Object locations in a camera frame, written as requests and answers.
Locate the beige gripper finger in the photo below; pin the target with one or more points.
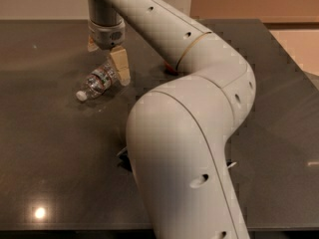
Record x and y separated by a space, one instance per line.
92 46
119 58

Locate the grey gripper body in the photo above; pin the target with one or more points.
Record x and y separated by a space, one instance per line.
107 37

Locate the clear plastic water bottle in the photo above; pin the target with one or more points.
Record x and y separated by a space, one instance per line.
97 82

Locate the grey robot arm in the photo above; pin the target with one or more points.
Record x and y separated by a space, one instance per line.
177 132

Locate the red apple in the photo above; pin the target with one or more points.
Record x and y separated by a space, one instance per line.
170 69

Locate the blue potato chips bag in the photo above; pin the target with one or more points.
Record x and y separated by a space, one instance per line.
125 162

